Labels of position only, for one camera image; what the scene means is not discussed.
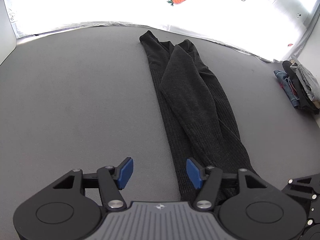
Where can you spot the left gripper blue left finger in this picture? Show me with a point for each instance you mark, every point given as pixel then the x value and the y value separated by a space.
pixel 110 176

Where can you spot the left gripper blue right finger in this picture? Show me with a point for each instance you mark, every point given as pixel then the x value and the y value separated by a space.
pixel 200 175

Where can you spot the black knit sweater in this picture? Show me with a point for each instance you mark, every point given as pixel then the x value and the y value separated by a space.
pixel 197 116

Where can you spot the black folded garment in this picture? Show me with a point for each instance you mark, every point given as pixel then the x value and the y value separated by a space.
pixel 304 101

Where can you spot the grey folded garment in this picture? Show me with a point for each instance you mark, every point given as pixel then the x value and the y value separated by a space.
pixel 308 81

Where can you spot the blue denim jeans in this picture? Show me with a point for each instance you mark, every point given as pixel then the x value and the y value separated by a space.
pixel 287 85

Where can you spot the white carrot print storage bag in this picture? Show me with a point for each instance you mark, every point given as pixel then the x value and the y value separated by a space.
pixel 270 29

